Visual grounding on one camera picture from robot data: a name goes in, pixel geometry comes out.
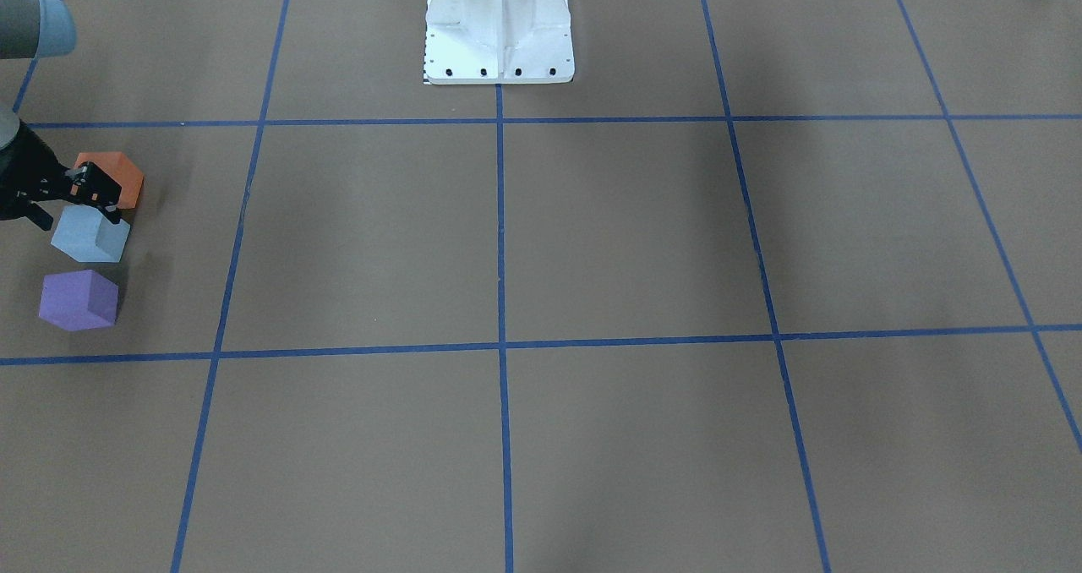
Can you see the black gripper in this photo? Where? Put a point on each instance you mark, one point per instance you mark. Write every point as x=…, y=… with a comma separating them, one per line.
x=25, y=173

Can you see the light blue foam block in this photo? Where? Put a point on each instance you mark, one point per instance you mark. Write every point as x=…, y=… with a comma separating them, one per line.
x=87, y=236

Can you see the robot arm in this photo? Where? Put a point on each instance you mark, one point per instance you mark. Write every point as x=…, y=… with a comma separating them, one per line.
x=33, y=29

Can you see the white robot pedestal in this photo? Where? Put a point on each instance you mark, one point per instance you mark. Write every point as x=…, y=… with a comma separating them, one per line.
x=498, y=42

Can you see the purple foam block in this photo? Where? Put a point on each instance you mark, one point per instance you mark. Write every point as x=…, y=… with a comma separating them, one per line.
x=78, y=300

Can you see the orange foam block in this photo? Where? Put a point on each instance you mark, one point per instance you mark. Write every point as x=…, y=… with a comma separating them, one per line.
x=122, y=170

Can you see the brown paper table cover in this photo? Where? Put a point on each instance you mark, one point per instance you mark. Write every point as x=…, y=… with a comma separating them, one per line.
x=770, y=286

